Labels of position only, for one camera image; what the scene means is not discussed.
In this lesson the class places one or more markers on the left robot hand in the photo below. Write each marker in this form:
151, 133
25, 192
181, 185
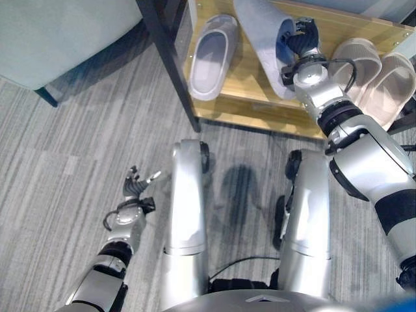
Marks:
132, 188

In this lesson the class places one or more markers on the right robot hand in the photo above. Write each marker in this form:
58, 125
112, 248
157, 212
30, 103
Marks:
304, 40

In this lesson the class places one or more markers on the grey slipper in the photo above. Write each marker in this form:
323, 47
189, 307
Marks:
265, 45
211, 58

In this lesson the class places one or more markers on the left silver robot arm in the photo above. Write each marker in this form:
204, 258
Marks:
112, 248

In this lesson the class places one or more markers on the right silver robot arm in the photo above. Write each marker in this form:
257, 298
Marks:
357, 146

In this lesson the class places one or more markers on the beige slipper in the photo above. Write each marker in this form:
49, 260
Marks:
388, 87
352, 68

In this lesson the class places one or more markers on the left silver robot leg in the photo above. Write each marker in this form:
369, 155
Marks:
187, 211

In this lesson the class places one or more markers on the silver robot leg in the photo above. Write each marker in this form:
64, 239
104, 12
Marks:
304, 217
187, 211

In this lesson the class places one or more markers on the silver robot torso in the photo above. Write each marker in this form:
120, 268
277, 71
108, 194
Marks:
253, 302

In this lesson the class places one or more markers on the light green sofa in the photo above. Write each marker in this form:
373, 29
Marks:
55, 35

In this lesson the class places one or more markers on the right silver robot leg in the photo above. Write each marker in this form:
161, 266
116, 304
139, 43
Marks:
304, 217

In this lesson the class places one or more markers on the wooden shoe rack black frame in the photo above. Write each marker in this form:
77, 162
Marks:
247, 107

